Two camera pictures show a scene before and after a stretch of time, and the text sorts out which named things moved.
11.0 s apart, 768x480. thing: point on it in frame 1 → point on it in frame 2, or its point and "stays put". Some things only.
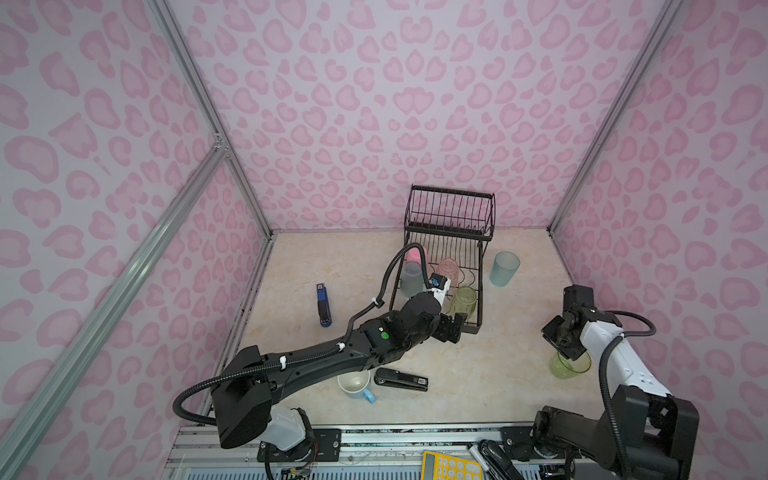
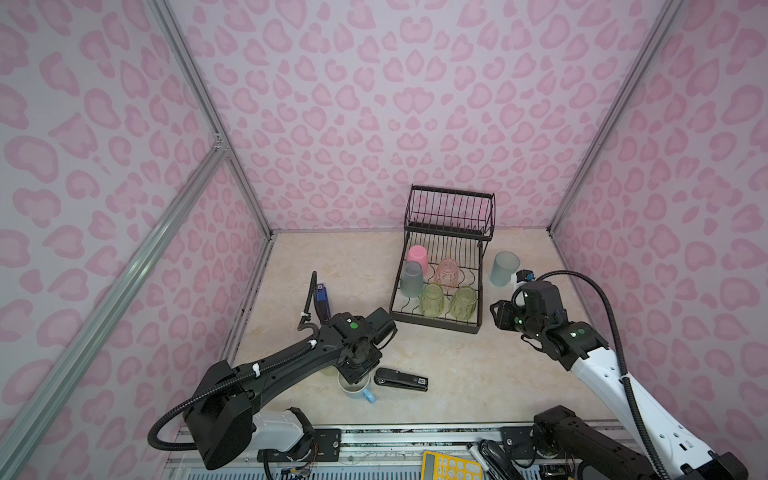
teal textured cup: x=411 y=279 stays put
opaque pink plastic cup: x=413 y=255 stays put
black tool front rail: x=497 y=461 stays put
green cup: x=464 y=302 stays put
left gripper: x=445 y=333 → x=357 y=375
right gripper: x=548 y=333 → x=501 y=315
